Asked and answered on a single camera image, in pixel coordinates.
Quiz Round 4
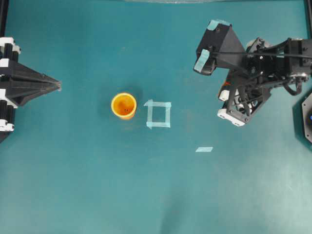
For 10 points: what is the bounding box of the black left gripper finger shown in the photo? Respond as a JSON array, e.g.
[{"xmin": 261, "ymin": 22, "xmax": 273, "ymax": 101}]
[
  {"xmin": 0, "ymin": 59, "xmax": 61, "ymax": 88},
  {"xmin": 0, "ymin": 85, "xmax": 61, "ymax": 107}
]

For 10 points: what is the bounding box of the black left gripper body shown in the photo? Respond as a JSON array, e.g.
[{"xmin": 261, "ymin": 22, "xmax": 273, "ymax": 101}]
[{"xmin": 0, "ymin": 37, "xmax": 21, "ymax": 143}]

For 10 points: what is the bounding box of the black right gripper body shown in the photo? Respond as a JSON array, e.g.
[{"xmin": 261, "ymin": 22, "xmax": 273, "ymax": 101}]
[{"xmin": 217, "ymin": 46, "xmax": 285, "ymax": 126}]

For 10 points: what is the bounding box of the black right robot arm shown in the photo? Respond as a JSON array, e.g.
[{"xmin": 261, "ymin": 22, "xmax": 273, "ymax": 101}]
[{"xmin": 217, "ymin": 38, "xmax": 312, "ymax": 127}]

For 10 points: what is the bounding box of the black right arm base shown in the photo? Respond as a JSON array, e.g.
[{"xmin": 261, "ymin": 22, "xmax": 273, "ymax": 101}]
[{"xmin": 292, "ymin": 91, "xmax": 312, "ymax": 148}]

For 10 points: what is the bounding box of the light blue tape strip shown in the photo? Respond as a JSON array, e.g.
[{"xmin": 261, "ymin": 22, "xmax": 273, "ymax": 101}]
[{"xmin": 195, "ymin": 147, "xmax": 213, "ymax": 153}]

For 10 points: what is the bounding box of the light blue tape square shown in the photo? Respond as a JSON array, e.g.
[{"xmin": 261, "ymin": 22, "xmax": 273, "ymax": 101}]
[{"xmin": 144, "ymin": 99, "xmax": 172, "ymax": 129}]

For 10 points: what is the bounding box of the orange plastic cup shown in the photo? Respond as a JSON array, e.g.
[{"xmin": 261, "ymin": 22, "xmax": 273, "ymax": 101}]
[{"xmin": 111, "ymin": 93, "xmax": 137, "ymax": 120}]

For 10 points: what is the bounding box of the black left frame post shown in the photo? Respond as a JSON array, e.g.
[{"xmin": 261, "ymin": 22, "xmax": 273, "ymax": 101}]
[{"xmin": 0, "ymin": 0, "xmax": 9, "ymax": 37}]

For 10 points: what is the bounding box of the black frame post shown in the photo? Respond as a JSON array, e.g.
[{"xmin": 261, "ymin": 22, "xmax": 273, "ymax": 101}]
[
  {"xmin": 304, "ymin": 0, "xmax": 312, "ymax": 39},
  {"xmin": 0, "ymin": 0, "xmax": 9, "ymax": 37}
]

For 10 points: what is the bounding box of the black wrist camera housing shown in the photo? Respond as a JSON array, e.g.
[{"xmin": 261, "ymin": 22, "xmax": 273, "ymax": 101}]
[{"xmin": 193, "ymin": 19, "xmax": 247, "ymax": 76}]

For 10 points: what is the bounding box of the black right frame post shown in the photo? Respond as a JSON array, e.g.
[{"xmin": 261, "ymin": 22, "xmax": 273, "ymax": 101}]
[{"xmin": 304, "ymin": 0, "xmax": 312, "ymax": 39}]

